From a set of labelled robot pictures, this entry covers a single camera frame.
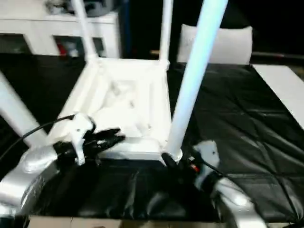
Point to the white cabinet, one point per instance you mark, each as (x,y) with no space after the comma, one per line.
(35,26)

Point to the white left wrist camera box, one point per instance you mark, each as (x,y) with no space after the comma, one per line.
(79,128)

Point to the black mat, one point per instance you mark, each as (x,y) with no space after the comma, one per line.
(237,118)

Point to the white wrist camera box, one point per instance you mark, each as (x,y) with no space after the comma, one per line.
(209,152)
(79,128)

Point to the red bottle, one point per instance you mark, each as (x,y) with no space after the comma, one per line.
(61,48)

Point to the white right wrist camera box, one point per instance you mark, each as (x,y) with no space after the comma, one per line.
(209,152)

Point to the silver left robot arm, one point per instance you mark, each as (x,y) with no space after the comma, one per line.
(31,166)

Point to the small tan label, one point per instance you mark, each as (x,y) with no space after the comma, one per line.
(155,51)

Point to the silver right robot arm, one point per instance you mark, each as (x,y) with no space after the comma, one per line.
(237,202)

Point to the white flat board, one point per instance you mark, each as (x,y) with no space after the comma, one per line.
(282,88)

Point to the white plastic table top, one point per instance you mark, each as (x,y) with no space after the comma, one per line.
(123,71)

